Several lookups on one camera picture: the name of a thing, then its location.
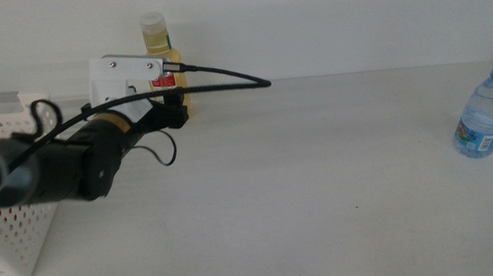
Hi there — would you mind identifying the clear water bottle blue cap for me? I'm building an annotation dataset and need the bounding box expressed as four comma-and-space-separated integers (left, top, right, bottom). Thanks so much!
446, 62, 493, 160

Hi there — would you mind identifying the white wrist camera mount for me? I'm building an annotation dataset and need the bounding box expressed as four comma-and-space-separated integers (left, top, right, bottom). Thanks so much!
87, 50, 170, 125

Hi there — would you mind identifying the thick black braided cable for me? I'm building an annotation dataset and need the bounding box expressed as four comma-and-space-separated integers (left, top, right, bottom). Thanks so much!
0, 53, 283, 242

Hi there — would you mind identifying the yellow juice bottle white cap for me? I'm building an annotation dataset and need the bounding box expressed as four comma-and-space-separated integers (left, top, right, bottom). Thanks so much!
138, 9, 193, 122

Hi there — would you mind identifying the thin black cable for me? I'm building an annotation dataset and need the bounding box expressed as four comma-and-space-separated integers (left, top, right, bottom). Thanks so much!
26, 89, 179, 178

